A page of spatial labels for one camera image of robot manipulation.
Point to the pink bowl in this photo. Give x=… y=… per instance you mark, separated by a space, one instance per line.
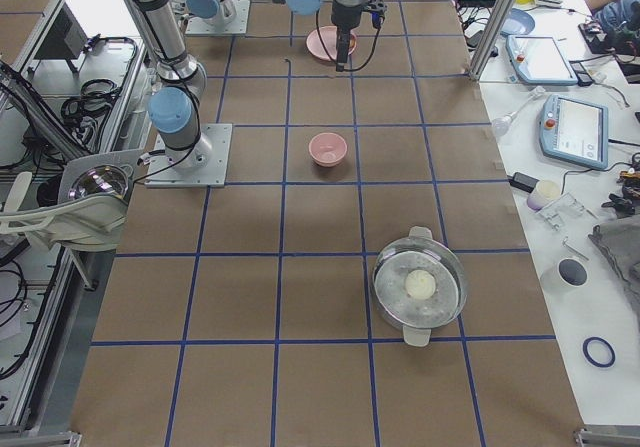
x=327 y=149

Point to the pink plate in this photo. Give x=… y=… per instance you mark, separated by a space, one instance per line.
x=322 y=43

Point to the blue plate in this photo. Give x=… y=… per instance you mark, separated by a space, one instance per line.
x=517 y=22

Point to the shiny metal bowl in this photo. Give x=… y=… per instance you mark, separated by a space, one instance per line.
x=101 y=179

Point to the far teach pendant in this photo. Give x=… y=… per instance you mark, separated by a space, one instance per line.
x=538 y=60

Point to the teach pendant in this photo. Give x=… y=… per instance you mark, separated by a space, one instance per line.
x=538 y=60
x=574 y=131

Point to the black power adapter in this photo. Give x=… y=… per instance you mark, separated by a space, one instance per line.
x=522 y=182

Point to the near teach pendant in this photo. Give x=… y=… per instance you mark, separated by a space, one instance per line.
x=574 y=131

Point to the purple white cup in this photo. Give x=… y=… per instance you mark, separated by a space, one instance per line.
x=544 y=192

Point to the white steamed bun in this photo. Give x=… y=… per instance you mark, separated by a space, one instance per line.
x=420 y=284

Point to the black monitor on floor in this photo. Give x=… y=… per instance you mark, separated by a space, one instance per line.
x=65 y=40

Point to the clear plastic part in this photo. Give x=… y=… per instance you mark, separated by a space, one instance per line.
x=557 y=213

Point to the metal allen key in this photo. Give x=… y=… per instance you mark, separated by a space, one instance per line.
x=574 y=250

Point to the white plastic chair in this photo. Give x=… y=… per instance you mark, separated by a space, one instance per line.
x=93 y=223

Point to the white cup dark inside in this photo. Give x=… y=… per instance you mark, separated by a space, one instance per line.
x=565 y=276

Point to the grey cloth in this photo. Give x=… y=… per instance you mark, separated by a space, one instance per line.
x=618 y=241

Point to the aluminium frame post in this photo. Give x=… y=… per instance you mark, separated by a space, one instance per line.
x=490 y=35

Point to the glass pot with handles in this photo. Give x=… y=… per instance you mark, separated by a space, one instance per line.
x=416 y=319

